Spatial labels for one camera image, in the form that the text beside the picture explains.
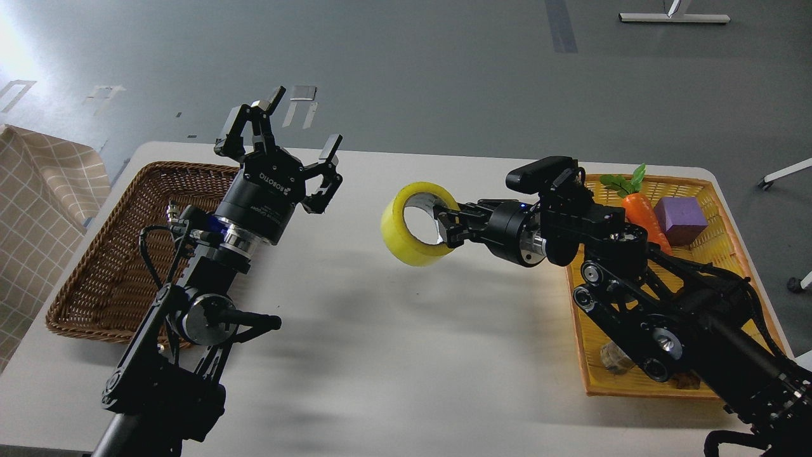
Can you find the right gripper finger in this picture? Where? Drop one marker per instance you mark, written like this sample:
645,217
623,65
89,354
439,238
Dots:
454,232
465,213

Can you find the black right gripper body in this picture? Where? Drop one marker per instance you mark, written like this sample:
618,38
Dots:
509,229

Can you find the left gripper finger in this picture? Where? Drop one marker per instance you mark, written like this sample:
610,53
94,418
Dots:
326,167
230,142

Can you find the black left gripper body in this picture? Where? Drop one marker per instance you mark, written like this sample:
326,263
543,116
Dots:
263,196

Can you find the yellow tape roll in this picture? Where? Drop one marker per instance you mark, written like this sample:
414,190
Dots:
398,237

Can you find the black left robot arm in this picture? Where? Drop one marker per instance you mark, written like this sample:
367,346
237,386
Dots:
167,386

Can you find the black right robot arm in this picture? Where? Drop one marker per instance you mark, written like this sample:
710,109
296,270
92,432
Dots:
668,314

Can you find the toy carrot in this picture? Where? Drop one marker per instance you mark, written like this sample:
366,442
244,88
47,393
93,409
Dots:
638,208

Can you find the small glass jar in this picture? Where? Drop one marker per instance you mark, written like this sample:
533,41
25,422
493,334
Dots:
614,359

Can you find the purple cube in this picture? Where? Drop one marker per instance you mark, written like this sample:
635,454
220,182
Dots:
681,219

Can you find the brown wicker basket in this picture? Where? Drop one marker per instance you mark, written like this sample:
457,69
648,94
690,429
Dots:
109,291

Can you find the beige checkered cloth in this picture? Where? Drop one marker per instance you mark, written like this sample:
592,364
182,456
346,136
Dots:
50,188

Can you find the yellow plastic tray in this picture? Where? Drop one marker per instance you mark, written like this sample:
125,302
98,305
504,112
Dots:
719,244

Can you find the brown toy animal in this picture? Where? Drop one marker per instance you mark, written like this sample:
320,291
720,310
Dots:
686,381

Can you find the white chair leg with caster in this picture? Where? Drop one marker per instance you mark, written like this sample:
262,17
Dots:
769,179

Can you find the white metal stand base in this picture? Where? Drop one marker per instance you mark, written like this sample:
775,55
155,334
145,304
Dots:
676,12

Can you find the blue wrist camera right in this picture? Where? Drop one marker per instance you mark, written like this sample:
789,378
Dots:
539,175

